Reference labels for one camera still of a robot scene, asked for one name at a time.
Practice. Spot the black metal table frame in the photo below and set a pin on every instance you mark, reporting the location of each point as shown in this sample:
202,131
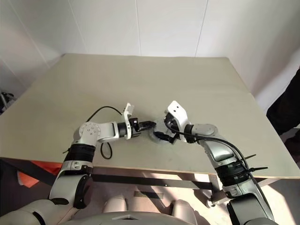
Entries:
152,180

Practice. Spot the beige rounded robot thigh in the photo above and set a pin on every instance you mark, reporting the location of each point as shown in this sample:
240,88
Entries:
185,211
116,205

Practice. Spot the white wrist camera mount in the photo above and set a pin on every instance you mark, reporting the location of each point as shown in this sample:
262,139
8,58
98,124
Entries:
178,112
127,112

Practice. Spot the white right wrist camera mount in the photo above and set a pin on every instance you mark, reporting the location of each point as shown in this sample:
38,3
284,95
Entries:
178,112

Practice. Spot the red orange object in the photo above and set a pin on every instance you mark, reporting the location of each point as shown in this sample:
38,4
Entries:
35,174

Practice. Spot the grey robot torso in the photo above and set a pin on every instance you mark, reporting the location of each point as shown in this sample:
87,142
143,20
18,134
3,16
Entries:
138,218

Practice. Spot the person in black clothes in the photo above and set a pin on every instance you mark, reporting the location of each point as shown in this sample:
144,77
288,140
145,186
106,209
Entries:
286,105

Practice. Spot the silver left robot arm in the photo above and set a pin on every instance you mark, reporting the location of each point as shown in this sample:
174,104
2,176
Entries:
93,131

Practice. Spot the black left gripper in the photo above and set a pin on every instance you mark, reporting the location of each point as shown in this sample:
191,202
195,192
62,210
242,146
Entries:
136,127

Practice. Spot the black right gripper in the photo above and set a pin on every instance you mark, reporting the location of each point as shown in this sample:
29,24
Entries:
170,122

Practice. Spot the table caster wheel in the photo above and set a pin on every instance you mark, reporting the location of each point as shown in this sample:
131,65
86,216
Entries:
211,202

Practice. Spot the dark background equipment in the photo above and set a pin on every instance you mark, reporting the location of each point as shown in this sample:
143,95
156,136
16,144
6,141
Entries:
7,100

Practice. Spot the grey stator housing copper coils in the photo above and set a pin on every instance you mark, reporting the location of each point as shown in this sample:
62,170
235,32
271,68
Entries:
155,140

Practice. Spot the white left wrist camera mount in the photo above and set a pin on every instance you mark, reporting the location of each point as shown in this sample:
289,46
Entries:
127,112

